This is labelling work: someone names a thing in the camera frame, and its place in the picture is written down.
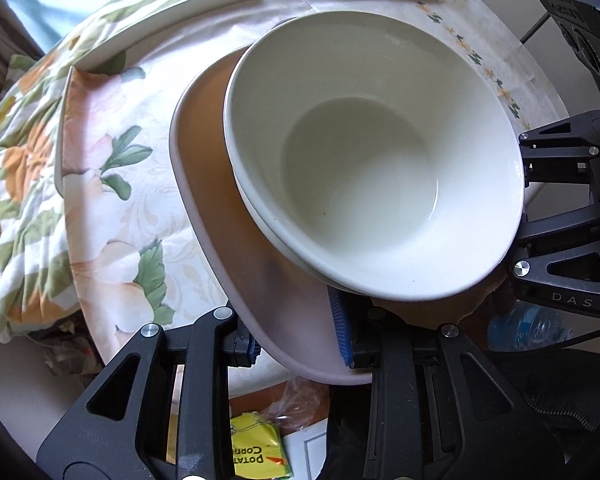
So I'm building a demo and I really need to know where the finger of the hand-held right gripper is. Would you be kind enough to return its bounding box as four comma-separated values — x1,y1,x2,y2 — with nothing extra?
517,112,600,196
510,199,600,293

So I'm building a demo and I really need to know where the cream floral tablecloth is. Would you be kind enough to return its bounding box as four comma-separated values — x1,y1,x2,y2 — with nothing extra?
62,0,571,396

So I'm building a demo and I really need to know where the pink plate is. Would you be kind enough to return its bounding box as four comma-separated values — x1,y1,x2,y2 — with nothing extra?
169,45,511,387

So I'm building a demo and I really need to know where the white flared bowl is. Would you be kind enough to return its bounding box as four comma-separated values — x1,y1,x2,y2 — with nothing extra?
234,170,376,297
223,10,527,303

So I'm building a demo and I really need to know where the brown curtain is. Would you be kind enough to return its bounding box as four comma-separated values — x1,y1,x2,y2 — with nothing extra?
0,0,43,111

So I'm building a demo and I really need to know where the clear water bottle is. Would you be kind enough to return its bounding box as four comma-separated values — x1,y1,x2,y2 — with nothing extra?
487,302,573,353

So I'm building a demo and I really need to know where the yellow snack packet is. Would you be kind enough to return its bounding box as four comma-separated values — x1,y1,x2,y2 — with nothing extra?
230,410,293,466

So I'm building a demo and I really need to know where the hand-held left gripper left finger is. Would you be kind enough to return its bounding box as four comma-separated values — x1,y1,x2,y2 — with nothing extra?
35,305,261,480

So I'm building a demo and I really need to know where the light blue sheer curtain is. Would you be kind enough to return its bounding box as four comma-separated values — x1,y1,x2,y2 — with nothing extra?
0,0,111,53

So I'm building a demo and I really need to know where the clear plastic bag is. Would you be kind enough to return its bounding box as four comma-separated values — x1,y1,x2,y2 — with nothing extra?
260,380,331,431

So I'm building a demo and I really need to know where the floral blanket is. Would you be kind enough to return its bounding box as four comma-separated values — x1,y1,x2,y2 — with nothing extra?
0,0,331,346

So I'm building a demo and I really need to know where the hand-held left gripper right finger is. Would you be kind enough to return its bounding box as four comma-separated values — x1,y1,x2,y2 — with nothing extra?
327,287,566,480

